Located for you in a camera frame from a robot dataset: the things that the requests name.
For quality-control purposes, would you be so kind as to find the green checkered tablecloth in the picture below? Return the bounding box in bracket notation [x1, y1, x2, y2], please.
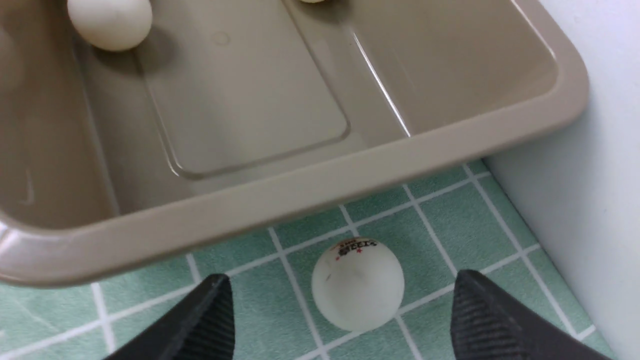
[0, 161, 615, 360]

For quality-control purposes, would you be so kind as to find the plain white ball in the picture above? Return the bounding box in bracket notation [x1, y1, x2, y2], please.
[66, 0, 153, 52]

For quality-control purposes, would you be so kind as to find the white ball with logo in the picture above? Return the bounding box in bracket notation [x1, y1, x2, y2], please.
[311, 237, 405, 333]

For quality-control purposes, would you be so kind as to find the brown plastic bin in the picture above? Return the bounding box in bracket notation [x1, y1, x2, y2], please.
[1, 0, 590, 289]

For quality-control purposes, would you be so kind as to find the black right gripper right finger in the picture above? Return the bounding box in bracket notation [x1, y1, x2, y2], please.
[450, 269, 606, 360]

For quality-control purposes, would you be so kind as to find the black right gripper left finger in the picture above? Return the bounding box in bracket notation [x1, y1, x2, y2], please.
[107, 274, 236, 360]

